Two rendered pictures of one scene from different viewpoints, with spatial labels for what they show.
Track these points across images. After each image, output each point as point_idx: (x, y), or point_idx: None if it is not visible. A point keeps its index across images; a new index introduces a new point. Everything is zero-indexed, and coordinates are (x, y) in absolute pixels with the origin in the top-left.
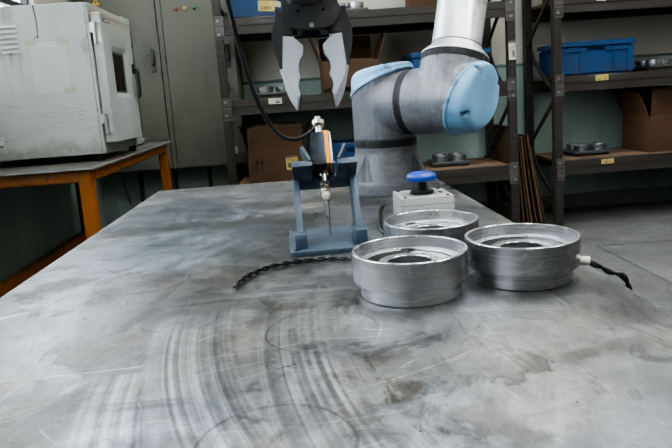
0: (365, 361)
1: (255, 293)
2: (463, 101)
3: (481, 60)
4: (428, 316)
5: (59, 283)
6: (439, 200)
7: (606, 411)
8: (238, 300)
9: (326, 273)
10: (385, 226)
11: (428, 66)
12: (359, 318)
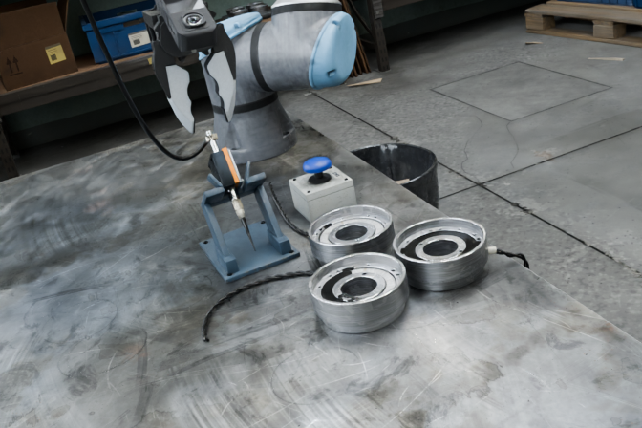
0: (371, 400)
1: (227, 342)
2: (329, 61)
3: (336, 10)
4: (392, 337)
5: (15, 373)
6: (340, 187)
7: (548, 404)
8: (219, 354)
9: (275, 300)
10: (314, 242)
11: (284, 25)
12: (338, 353)
